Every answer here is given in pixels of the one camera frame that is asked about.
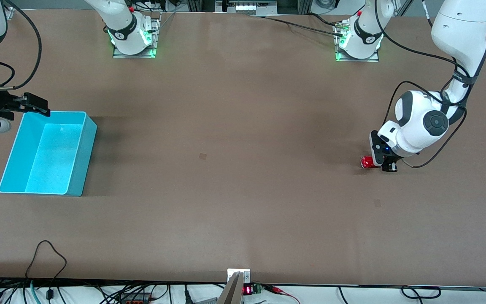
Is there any blue plastic box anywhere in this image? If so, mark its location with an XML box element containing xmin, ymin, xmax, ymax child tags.
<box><xmin>0</xmin><ymin>111</ymin><xmax>98</xmax><ymax>197</ymax></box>

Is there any red clip lead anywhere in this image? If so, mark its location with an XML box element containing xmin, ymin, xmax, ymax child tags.
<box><xmin>264</xmin><ymin>285</ymin><xmax>301</xmax><ymax>304</ymax></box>

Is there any black power strip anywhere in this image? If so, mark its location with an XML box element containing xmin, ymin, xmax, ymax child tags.
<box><xmin>120</xmin><ymin>293</ymin><xmax>151</xmax><ymax>303</ymax></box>

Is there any background control equipment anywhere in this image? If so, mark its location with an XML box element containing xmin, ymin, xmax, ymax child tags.
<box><xmin>215</xmin><ymin>0</ymin><xmax>278</xmax><ymax>16</ymax></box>

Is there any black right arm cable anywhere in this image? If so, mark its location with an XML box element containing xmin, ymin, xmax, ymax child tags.
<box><xmin>0</xmin><ymin>0</ymin><xmax>43</xmax><ymax>91</ymax></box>

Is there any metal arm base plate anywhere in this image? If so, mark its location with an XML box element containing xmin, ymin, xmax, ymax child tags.
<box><xmin>335</xmin><ymin>20</ymin><xmax>381</xmax><ymax>63</ymax></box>
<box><xmin>112</xmin><ymin>12</ymin><xmax>160</xmax><ymax>59</ymax></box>

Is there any black coiled cable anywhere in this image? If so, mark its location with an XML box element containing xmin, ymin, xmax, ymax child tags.
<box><xmin>401</xmin><ymin>285</ymin><xmax>442</xmax><ymax>299</ymax></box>

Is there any thin black looped cable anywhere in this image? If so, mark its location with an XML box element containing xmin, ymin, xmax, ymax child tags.
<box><xmin>25</xmin><ymin>240</ymin><xmax>68</xmax><ymax>288</ymax></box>

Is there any black cable on table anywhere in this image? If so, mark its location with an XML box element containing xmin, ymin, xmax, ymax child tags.
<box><xmin>249</xmin><ymin>13</ymin><xmax>345</xmax><ymax>38</ymax></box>

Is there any metal bracket plate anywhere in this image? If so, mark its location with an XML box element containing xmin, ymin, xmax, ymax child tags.
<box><xmin>227</xmin><ymin>269</ymin><xmax>251</xmax><ymax>285</ymax></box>

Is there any grey camera mount bar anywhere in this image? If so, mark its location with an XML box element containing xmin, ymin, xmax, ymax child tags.
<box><xmin>216</xmin><ymin>272</ymin><xmax>244</xmax><ymax>304</ymax></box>

